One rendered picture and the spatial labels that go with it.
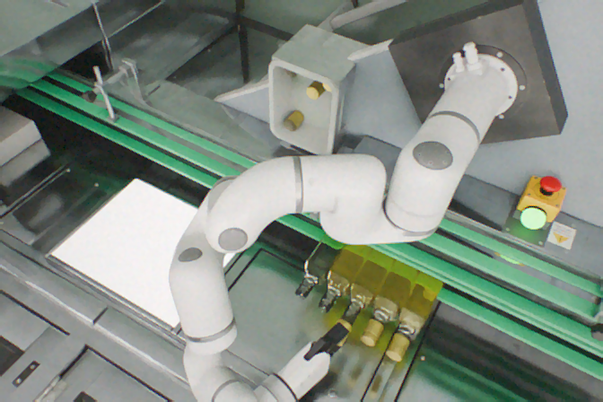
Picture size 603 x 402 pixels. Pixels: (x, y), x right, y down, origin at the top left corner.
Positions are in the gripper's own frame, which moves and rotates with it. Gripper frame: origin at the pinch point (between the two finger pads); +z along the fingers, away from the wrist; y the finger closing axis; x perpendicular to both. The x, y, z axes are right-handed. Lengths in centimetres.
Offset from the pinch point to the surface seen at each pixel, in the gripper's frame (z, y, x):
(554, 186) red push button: 44, 26, -14
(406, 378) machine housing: 10.8, -15.9, -13.9
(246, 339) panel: -10.6, -12.6, 17.5
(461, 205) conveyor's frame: 35.4, 15.6, -2.0
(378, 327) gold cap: 7.1, 1.8, -4.9
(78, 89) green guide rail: 1, 3, 104
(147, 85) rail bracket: 15, 6, 89
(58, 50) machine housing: 1, 15, 106
